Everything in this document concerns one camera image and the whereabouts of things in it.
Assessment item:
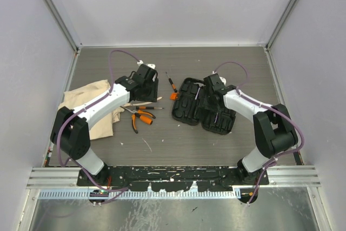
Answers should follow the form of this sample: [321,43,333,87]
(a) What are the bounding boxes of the orange small tool piece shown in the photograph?
[170,92,179,101]

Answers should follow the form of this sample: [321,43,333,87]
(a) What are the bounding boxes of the black plastic tool case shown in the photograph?
[171,77,236,135]

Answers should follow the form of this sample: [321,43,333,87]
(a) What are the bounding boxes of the black handled claw hammer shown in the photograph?
[194,82,205,100]

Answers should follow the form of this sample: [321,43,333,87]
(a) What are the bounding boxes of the orange black slim screwdriver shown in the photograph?
[135,106,164,110]

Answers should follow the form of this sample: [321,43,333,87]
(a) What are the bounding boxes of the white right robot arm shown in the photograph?
[199,74,298,184]

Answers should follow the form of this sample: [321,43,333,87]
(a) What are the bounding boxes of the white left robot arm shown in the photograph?
[50,63,158,186]

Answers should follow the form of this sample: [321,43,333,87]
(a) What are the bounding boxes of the small black orange screwdriver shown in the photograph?
[165,72,178,93]

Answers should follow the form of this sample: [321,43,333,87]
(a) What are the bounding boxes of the wooden flat stick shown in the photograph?
[124,96,163,107]

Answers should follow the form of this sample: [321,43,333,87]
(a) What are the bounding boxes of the orange black pliers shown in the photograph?
[122,107,156,134]

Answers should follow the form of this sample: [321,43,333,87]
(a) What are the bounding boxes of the beige cloth bag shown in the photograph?
[59,80,130,140]

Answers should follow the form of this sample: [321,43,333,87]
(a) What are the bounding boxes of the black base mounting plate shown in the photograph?
[92,166,269,192]

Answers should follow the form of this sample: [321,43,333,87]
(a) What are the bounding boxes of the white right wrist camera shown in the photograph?
[212,71,227,85]

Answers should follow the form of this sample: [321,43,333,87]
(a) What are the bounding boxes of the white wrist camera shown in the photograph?
[212,71,227,85]
[137,60,156,69]

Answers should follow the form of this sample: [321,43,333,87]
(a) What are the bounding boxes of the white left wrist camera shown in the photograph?
[137,60,156,69]

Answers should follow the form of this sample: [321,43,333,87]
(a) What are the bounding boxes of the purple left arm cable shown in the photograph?
[58,49,144,207]

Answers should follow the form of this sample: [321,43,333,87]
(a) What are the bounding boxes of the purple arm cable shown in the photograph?
[212,61,307,206]
[58,49,144,207]

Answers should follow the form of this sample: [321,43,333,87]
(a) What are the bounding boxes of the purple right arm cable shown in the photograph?
[212,61,307,206]

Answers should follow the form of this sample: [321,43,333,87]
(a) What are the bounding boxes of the aluminium front rail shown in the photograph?
[26,166,321,189]

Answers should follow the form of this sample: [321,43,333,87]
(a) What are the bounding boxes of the white slotted cable duct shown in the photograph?
[38,189,241,200]

